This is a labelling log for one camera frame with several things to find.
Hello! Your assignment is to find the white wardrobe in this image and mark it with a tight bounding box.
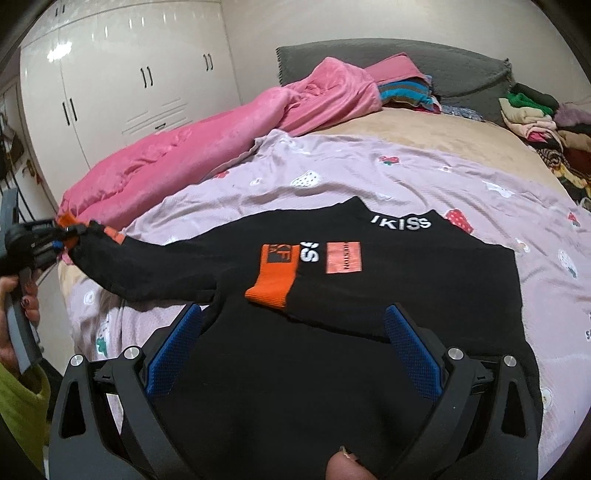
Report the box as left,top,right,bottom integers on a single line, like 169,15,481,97
18,0,243,199

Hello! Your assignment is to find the lilac strawberry printed sheet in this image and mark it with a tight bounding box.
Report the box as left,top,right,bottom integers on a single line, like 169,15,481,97
65,129,591,480

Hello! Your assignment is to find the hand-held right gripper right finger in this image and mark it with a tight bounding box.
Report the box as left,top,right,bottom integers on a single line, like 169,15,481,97
383,302,541,480

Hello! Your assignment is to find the dark floral cloth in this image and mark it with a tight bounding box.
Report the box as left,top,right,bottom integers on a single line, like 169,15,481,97
441,105,483,121

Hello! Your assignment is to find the blue striped folded cloth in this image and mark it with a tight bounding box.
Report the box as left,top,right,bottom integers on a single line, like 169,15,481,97
378,76,444,114

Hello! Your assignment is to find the person's right hand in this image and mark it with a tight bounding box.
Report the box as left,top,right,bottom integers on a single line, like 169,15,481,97
325,445,377,480

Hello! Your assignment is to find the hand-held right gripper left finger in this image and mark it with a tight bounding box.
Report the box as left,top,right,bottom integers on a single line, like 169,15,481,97
48,302,204,480

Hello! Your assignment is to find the black sweater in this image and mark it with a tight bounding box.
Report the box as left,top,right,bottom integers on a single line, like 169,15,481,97
62,196,543,480

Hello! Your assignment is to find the pile of folded clothes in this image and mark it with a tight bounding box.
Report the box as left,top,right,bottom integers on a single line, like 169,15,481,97
499,83,591,208

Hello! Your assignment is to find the grey quilted headboard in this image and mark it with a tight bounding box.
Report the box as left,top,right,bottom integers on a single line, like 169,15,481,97
276,38,515,125

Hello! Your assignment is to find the pink pillow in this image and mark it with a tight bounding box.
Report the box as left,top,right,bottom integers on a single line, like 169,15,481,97
365,53,432,88

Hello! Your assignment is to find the person's left hand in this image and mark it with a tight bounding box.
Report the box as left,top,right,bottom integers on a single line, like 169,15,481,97
0,270,42,370

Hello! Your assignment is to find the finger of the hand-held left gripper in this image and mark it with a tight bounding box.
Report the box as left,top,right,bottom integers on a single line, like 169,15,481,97
18,235,79,271
18,218,88,237

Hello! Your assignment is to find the pink fleece blanket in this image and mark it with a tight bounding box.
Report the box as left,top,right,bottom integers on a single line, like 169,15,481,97
55,56,384,232

